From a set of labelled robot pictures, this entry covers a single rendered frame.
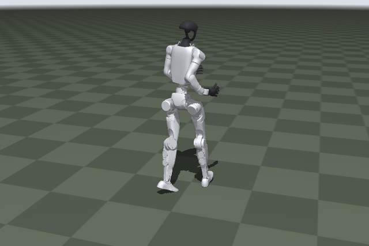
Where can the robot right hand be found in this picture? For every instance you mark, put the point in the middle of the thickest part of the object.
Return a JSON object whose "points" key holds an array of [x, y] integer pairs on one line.
{"points": [[213, 91]]}

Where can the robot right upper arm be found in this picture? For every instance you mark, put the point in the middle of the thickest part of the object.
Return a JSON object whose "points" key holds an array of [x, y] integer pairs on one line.
{"points": [[198, 57]]}

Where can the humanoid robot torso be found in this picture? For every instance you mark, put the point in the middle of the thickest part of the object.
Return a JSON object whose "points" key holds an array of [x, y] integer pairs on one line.
{"points": [[181, 58]]}

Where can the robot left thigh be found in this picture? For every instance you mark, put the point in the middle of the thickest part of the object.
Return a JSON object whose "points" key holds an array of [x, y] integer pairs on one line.
{"points": [[173, 124]]}

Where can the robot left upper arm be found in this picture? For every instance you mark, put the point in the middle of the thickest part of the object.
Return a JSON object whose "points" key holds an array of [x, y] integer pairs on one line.
{"points": [[167, 65]]}

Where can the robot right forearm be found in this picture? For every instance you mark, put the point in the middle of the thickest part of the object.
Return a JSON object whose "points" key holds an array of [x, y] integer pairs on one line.
{"points": [[194, 84]]}

